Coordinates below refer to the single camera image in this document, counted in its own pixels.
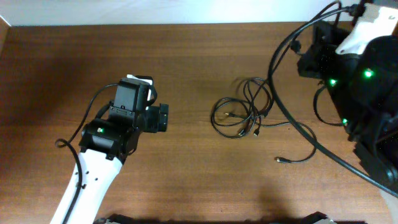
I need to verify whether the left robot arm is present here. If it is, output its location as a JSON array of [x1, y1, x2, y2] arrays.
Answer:
[[51, 75, 169, 223]]

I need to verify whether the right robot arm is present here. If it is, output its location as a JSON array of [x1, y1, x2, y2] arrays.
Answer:
[[297, 21, 397, 193]]

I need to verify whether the right camera cable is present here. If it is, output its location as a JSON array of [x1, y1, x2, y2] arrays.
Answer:
[[267, 0, 398, 198]]

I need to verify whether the black usb cable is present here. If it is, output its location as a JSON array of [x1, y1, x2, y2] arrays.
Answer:
[[223, 77, 274, 138], [257, 121, 318, 164], [210, 77, 274, 139]]

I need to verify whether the left camera cable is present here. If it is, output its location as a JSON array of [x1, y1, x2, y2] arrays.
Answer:
[[55, 75, 158, 224]]

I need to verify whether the camera cable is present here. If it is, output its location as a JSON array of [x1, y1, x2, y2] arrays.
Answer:
[[55, 75, 158, 224], [267, 0, 398, 198]]

